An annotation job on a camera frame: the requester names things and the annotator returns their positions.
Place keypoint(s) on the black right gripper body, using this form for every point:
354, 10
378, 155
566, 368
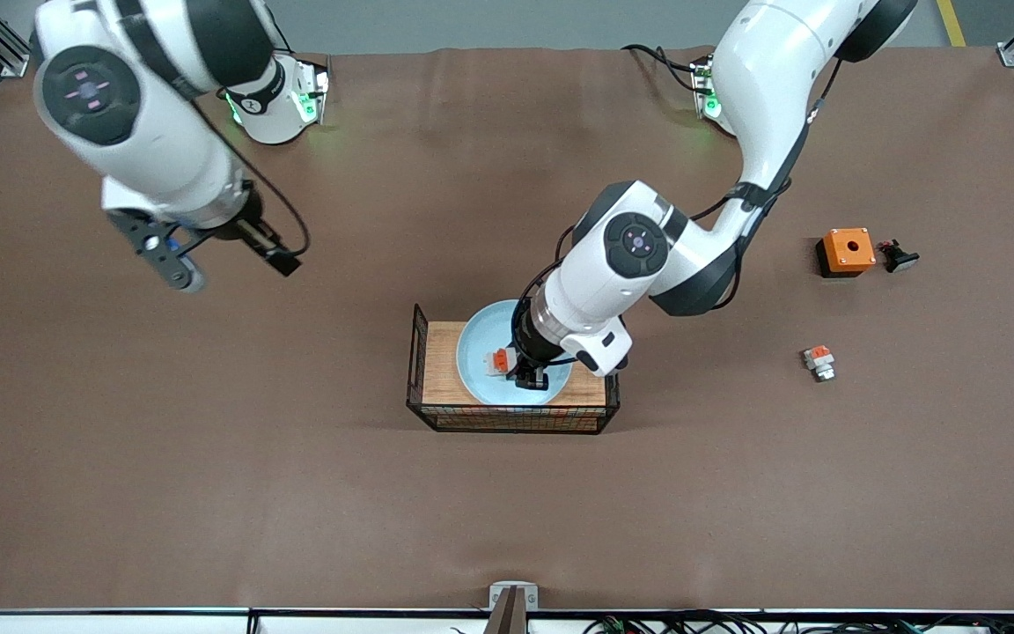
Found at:
247, 231

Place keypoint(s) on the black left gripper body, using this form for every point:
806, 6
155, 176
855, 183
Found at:
528, 346

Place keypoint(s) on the orange white contact block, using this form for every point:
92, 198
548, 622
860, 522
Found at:
819, 361
498, 361

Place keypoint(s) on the light blue round plate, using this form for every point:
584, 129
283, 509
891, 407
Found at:
481, 335

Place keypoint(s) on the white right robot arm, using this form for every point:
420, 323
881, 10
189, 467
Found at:
155, 132

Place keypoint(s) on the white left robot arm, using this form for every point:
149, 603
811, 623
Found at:
771, 79

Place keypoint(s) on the black button with white cap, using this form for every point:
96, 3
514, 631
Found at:
899, 257

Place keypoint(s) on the wooden board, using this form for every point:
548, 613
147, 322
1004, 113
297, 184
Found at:
441, 370

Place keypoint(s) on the aluminium bracket with profile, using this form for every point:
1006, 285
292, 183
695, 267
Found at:
513, 603

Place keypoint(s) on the orange button enclosure box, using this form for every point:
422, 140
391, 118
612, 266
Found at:
848, 249

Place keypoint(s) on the white table edge rail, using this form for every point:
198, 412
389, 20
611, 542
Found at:
120, 621

